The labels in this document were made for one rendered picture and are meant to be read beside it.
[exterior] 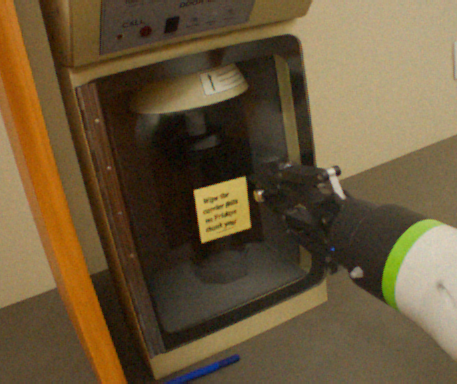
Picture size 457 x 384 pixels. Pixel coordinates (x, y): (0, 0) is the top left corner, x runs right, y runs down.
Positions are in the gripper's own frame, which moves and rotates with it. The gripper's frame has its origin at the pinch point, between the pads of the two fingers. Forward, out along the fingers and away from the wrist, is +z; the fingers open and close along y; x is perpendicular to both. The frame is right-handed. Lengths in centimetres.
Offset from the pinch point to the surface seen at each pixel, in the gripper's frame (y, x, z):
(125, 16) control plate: 25.7, 14.8, -1.6
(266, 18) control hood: 21.8, -4.3, 2.3
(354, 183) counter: -26, -46, 41
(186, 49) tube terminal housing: 19.7, 5.9, 5.5
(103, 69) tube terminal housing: 19.9, 16.8, 5.5
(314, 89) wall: -2, -43, 49
